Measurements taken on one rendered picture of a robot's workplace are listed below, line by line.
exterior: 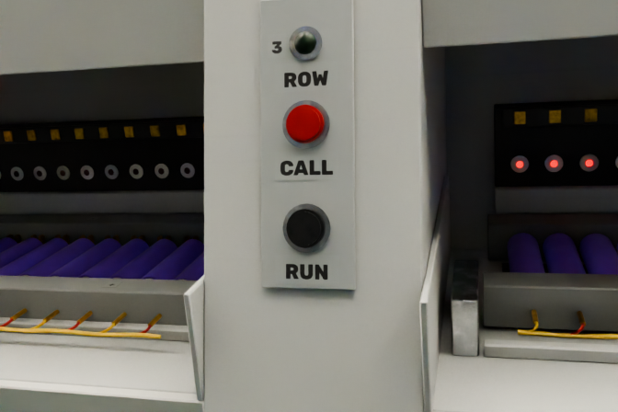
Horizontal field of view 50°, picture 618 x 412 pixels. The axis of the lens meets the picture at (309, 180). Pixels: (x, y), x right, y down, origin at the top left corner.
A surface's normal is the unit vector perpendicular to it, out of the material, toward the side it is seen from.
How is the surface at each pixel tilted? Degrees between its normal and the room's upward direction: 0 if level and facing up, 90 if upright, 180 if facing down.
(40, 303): 107
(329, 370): 90
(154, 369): 17
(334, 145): 90
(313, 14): 90
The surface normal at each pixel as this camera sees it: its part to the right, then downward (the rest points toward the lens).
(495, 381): -0.07, -0.97
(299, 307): -0.25, -0.04
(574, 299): -0.24, 0.25
